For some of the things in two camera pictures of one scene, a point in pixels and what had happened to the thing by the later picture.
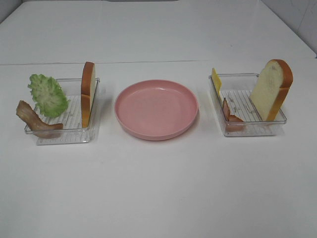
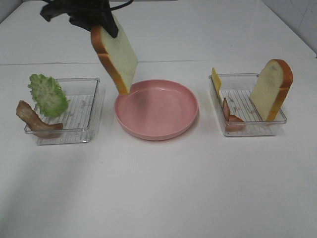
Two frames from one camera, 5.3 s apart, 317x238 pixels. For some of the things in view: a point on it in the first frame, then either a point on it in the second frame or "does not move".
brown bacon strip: x=34 y=124 does not move
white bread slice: x=271 y=88 does not move
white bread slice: x=87 y=85 -> x=117 y=54
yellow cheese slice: x=216 y=80 does not move
